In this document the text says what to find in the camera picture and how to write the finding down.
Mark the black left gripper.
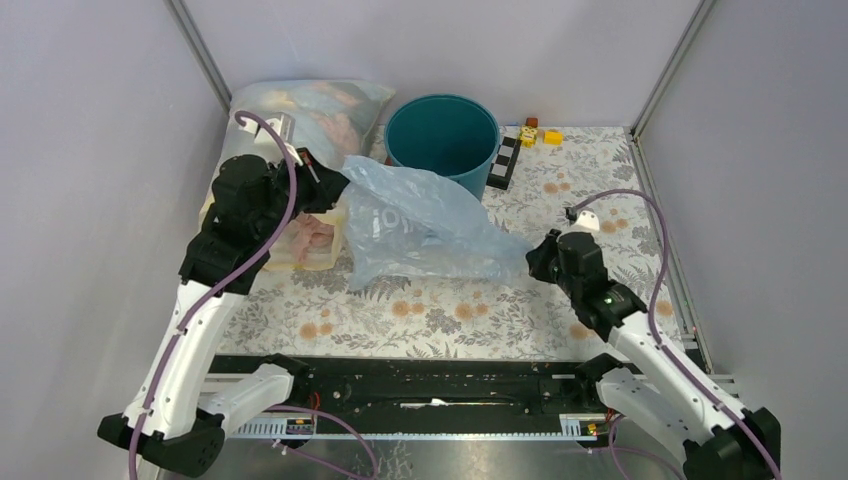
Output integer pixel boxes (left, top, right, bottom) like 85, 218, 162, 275
256, 146, 353, 240

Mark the light blue plastic trash bag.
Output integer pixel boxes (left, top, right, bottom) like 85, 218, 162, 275
341, 156, 532, 290

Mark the teal plastic trash bin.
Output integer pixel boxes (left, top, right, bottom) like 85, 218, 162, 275
384, 94, 501, 199

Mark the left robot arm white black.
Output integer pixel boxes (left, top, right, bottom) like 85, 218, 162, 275
97, 148, 347, 478

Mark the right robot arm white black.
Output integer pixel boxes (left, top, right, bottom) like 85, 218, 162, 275
526, 229, 781, 479

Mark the large clear bag of trash bags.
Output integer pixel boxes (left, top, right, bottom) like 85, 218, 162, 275
230, 79, 395, 271

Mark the black framed checkerboard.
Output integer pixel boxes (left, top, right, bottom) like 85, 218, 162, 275
486, 136, 521, 190

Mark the yellow toy brick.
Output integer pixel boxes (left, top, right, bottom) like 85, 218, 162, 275
543, 130, 565, 146

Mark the floral patterned table mat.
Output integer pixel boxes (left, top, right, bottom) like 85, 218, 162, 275
219, 127, 687, 361

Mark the yellow owl toy figure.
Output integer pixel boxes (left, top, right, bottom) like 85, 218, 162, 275
519, 125, 538, 148

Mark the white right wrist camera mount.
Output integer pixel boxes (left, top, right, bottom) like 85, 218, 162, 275
566, 208, 601, 233

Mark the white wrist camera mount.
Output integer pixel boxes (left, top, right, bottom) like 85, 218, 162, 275
566, 208, 601, 233
244, 112, 296, 161

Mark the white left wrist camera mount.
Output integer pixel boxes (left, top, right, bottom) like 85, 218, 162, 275
244, 112, 296, 161

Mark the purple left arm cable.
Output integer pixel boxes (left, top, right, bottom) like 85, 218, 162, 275
127, 109, 301, 480

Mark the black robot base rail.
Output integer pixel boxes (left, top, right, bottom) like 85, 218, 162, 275
205, 355, 613, 440

